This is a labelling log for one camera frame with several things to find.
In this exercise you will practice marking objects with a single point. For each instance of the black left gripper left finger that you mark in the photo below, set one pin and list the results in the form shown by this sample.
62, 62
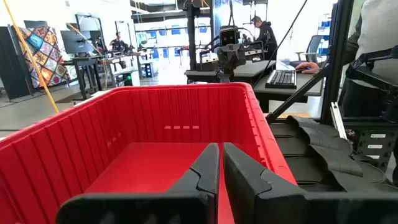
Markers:
205, 174

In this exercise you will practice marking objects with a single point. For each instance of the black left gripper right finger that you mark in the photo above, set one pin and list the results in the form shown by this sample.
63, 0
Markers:
248, 186

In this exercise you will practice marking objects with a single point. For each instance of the black banded slide sandal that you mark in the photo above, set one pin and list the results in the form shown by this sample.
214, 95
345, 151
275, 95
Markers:
367, 177
339, 161
311, 124
329, 140

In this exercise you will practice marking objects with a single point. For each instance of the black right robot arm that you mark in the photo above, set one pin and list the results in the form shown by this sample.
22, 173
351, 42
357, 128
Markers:
224, 77

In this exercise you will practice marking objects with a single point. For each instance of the red ribbed plastic bin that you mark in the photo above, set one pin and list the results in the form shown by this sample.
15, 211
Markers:
140, 124

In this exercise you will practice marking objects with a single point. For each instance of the grey workbench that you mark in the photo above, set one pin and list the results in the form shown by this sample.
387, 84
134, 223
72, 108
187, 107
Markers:
248, 70

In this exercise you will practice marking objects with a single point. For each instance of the person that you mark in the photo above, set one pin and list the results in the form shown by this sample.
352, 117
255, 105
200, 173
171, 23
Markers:
376, 28
265, 37
118, 43

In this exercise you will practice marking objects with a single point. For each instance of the black pillar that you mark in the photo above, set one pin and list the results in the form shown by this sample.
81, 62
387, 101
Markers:
191, 37

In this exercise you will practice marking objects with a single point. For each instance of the black keyboard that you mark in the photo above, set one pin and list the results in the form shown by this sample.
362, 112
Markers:
282, 78

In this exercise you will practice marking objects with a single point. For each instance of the grey desk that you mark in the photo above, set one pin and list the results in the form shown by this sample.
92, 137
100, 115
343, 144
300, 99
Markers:
289, 93

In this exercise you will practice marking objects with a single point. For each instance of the person's hand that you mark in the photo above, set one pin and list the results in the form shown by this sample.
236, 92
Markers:
308, 68

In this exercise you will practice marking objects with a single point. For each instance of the grey office chair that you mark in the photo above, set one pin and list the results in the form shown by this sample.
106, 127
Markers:
314, 46

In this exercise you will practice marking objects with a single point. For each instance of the silver aluminium bar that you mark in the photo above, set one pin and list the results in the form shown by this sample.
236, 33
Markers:
339, 121

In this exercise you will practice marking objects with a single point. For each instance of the black chair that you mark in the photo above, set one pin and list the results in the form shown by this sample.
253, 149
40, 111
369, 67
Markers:
370, 77

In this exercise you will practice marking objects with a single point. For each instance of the black table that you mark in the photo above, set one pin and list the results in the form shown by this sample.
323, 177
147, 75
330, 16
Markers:
84, 60

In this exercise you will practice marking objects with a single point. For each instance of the dark computer monitor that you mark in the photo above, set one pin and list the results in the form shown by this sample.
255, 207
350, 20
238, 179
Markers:
76, 42

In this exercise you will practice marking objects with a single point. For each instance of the colourful patchwork quilt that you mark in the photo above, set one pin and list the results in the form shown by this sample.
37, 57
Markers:
46, 56

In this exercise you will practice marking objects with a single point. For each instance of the black board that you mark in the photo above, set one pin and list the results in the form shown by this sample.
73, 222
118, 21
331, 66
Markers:
12, 62

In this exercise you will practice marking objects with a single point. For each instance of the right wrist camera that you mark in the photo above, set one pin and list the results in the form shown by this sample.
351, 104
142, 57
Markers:
229, 35

